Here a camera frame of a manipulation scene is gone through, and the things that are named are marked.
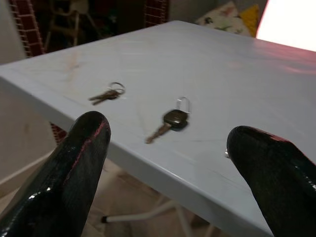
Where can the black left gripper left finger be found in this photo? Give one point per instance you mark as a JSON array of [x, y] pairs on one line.
[[61, 177]]

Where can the white plastic table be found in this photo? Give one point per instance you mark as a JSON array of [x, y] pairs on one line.
[[197, 74]]

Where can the bright white panel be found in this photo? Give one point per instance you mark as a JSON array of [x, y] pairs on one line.
[[288, 22]]

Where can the wooden high chair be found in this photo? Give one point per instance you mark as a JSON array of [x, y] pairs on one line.
[[71, 19]]

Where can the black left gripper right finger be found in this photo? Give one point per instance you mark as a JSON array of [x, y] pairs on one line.
[[279, 177]]

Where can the red white grid fence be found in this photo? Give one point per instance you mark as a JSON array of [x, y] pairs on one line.
[[29, 29], [156, 12]]

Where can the white metal table leg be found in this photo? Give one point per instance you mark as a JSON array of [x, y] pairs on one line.
[[138, 215]]

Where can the dinosaur print cushion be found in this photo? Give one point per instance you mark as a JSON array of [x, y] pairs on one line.
[[222, 19]]

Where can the black car key clear loop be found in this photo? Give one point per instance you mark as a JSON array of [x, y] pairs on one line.
[[175, 118]]

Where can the yellow cushion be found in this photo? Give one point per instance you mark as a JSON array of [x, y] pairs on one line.
[[251, 19]]

